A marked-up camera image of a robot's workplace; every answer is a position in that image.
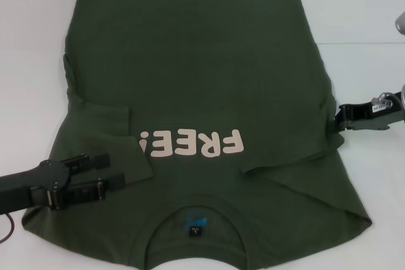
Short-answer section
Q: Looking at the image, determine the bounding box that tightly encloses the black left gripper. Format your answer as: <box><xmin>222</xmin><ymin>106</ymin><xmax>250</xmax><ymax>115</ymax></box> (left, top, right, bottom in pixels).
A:
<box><xmin>0</xmin><ymin>152</ymin><xmax>127</xmax><ymax>216</ymax></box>

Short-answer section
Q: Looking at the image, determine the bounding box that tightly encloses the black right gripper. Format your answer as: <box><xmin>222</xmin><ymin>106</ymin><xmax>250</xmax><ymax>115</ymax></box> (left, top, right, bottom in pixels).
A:
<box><xmin>328</xmin><ymin>90</ymin><xmax>405</xmax><ymax>132</ymax></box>

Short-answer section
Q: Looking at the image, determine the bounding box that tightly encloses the dark green FREE t-shirt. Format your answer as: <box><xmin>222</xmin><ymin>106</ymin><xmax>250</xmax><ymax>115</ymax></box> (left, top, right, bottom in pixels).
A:
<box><xmin>20</xmin><ymin>0</ymin><xmax>371</xmax><ymax>260</ymax></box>

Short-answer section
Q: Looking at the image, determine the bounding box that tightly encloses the silver flange clamp knob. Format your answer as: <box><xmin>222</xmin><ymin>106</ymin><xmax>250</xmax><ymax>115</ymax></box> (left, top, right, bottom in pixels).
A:
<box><xmin>371</xmin><ymin>91</ymin><xmax>392</xmax><ymax>105</ymax></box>

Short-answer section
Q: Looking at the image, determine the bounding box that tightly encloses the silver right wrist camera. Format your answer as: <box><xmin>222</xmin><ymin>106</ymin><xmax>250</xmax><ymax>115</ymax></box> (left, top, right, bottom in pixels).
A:
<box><xmin>394</xmin><ymin>10</ymin><xmax>405</xmax><ymax>35</ymax></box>

